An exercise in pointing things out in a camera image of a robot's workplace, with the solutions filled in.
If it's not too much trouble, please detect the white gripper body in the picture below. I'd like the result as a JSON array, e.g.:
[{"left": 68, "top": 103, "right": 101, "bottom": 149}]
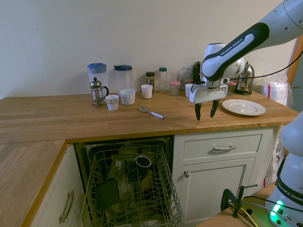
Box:
[{"left": 189, "top": 81, "right": 229, "bottom": 104}]

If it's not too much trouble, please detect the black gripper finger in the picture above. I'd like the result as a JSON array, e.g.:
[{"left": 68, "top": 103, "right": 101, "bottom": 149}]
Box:
[
  {"left": 210, "top": 99, "right": 220, "bottom": 118},
  {"left": 195, "top": 102, "right": 202, "bottom": 122}
]

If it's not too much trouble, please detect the metal spoon with pale handle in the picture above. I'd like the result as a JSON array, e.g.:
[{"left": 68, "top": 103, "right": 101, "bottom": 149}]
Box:
[{"left": 139, "top": 105, "right": 165, "bottom": 120}]

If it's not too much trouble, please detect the open dishwasher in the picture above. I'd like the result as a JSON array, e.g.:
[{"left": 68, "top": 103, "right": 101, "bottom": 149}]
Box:
[{"left": 72, "top": 135, "right": 184, "bottom": 227}]

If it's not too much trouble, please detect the empty clear glass jar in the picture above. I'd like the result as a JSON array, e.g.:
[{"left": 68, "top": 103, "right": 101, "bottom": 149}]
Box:
[{"left": 181, "top": 67, "right": 194, "bottom": 83}]

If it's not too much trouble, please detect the white dinner plate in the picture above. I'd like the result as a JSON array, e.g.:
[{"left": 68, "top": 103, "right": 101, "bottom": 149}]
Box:
[{"left": 221, "top": 99, "right": 267, "bottom": 116}]

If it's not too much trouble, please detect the small jar red checkered lid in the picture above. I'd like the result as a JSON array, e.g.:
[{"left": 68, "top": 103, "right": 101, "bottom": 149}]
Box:
[{"left": 169, "top": 81, "right": 181, "bottom": 96}]

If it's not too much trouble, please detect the steel electric kettle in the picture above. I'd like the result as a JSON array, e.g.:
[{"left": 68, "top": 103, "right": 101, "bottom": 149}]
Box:
[{"left": 234, "top": 61, "right": 256, "bottom": 96}]

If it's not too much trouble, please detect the white cabinet drawer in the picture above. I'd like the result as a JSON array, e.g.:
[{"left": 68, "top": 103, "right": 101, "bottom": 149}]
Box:
[{"left": 183, "top": 134, "right": 264, "bottom": 160}]

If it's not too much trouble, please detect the clear bottle green cap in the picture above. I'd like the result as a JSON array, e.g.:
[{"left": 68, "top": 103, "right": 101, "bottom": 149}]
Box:
[{"left": 158, "top": 67, "right": 168, "bottom": 94}]

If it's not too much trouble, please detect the dark spice jar green label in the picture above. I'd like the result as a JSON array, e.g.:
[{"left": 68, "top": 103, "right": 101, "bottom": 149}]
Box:
[{"left": 145, "top": 71, "right": 155, "bottom": 92}]

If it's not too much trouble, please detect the clear plastic wrapped package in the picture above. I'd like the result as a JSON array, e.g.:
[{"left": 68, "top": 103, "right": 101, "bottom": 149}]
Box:
[{"left": 254, "top": 73, "right": 294, "bottom": 107}]

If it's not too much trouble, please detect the wide white ceramic cup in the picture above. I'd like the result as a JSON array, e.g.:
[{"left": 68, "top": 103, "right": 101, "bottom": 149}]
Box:
[{"left": 119, "top": 88, "right": 136, "bottom": 105}]

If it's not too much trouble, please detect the black mug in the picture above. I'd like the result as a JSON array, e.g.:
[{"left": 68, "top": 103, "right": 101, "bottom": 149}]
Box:
[{"left": 134, "top": 156, "right": 152, "bottom": 181}]

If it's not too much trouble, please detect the white cabinet door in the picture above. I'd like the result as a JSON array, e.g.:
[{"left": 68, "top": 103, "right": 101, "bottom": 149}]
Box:
[{"left": 182, "top": 157, "right": 257, "bottom": 225}]

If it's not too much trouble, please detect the printed plastic bag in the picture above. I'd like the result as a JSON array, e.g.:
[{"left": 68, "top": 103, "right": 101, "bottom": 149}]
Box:
[{"left": 264, "top": 126, "right": 288, "bottom": 187}]

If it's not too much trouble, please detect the clear pitcher dark teal lid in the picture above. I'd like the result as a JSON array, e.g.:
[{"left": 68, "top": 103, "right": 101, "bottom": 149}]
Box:
[{"left": 113, "top": 64, "right": 134, "bottom": 94}]

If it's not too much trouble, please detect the small patterned white cup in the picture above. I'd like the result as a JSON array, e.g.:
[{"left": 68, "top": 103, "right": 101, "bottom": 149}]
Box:
[{"left": 105, "top": 95, "right": 119, "bottom": 111}]

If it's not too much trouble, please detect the black metal clamp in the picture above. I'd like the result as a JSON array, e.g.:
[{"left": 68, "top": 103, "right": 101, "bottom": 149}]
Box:
[{"left": 220, "top": 184, "right": 258, "bottom": 218}]

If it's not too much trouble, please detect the clear plastic container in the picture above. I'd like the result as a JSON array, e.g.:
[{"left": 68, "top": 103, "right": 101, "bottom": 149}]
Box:
[{"left": 107, "top": 157, "right": 134, "bottom": 201}]

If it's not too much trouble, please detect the glass French press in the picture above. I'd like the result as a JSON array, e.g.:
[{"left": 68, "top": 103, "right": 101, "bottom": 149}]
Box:
[{"left": 89, "top": 77, "right": 110, "bottom": 108}]

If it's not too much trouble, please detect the clear pitcher light blue lid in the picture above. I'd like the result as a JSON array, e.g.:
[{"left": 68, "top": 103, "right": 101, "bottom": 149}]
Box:
[{"left": 87, "top": 62, "right": 109, "bottom": 95}]

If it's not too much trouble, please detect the black square container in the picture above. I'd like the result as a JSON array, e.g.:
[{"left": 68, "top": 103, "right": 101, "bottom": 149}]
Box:
[{"left": 94, "top": 177, "right": 120, "bottom": 210}]

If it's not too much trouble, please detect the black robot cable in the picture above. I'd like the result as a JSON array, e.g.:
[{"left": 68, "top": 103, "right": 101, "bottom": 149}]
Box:
[{"left": 191, "top": 51, "right": 303, "bottom": 92}]

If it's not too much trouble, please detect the wire dishwasher rack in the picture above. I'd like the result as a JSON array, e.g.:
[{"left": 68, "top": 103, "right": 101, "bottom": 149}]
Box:
[{"left": 81, "top": 144, "right": 184, "bottom": 227}]

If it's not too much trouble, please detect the yellow cable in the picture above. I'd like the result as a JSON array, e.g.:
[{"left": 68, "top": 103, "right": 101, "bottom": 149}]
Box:
[{"left": 241, "top": 208, "right": 258, "bottom": 227}]

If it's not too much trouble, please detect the brass cabinet handle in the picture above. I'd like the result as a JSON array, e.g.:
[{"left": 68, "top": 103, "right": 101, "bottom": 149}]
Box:
[{"left": 58, "top": 190, "right": 74, "bottom": 224}]

